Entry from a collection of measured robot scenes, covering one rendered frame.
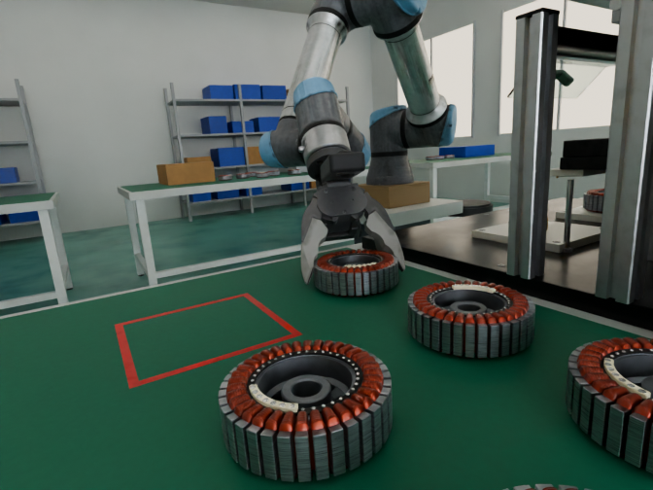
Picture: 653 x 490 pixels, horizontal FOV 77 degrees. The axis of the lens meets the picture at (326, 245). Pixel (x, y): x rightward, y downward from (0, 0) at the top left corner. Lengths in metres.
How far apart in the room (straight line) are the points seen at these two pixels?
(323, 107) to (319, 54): 0.28
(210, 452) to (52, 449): 0.11
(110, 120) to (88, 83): 0.54
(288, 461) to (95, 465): 0.13
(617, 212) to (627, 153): 0.05
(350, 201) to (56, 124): 6.55
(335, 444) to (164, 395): 0.17
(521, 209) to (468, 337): 0.21
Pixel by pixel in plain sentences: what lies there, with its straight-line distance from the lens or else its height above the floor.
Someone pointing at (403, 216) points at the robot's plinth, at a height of 0.73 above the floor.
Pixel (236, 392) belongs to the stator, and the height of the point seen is 0.79.
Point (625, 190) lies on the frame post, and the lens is 0.47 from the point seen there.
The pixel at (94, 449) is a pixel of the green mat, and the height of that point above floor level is 0.75.
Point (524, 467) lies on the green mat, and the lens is 0.28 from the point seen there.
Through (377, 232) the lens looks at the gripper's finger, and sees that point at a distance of 0.57.
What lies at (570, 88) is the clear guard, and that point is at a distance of 1.07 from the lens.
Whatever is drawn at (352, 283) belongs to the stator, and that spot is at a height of 0.77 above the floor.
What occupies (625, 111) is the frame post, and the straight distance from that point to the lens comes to 0.46.
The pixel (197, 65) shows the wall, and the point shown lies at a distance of 7.38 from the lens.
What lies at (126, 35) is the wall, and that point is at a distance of 7.27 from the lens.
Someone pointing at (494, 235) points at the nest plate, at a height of 0.78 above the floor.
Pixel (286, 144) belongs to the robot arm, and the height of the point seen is 0.94.
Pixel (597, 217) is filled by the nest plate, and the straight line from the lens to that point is 0.89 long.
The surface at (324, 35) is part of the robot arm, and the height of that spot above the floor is 1.17.
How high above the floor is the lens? 0.93
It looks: 13 degrees down
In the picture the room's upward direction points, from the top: 4 degrees counter-clockwise
